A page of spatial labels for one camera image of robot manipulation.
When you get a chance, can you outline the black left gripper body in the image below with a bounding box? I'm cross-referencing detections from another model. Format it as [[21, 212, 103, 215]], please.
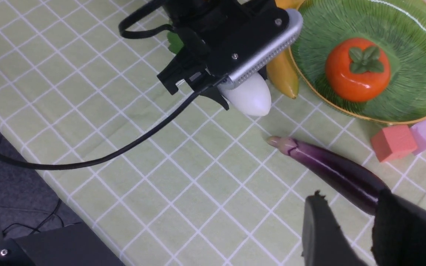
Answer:
[[157, 0, 277, 95]]

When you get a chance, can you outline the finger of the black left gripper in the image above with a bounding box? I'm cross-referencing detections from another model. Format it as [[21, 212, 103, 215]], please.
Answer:
[[198, 85, 230, 110]]

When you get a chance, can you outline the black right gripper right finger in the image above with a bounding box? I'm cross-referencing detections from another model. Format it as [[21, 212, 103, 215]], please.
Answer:
[[371, 190, 426, 266]]

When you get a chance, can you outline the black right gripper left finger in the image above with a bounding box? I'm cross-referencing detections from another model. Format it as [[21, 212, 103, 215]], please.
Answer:
[[301, 190, 367, 266]]

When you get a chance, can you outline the white toy radish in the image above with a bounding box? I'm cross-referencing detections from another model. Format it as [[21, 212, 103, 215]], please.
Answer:
[[167, 31, 272, 117]]

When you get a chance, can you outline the purple toy eggplant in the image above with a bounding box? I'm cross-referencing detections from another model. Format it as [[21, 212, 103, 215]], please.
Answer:
[[267, 136, 390, 215]]

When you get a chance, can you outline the yellow toy banana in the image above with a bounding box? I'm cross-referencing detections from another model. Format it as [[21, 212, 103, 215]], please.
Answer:
[[266, 0, 306, 99]]

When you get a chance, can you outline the orange toy persimmon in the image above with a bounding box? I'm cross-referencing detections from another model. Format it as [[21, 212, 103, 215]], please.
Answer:
[[325, 37, 392, 102]]

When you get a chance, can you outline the coral red foam cube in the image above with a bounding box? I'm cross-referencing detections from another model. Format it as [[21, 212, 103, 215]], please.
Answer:
[[370, 125, 417, 162]]

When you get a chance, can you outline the green checkered tablecloth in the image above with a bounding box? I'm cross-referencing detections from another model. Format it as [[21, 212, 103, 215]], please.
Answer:
[[0, 0, 426, 266]]

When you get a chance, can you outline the green leaf-shaped glass plate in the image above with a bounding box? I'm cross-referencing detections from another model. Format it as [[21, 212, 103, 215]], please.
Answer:
[[290, 0, 426, 124]]

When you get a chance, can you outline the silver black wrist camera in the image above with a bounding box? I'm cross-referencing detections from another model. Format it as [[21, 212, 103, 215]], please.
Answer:
[[206, 7, 303, 90]]

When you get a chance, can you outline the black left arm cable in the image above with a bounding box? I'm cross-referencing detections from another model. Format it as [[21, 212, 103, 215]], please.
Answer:
[[0, 0, 202, 171]]

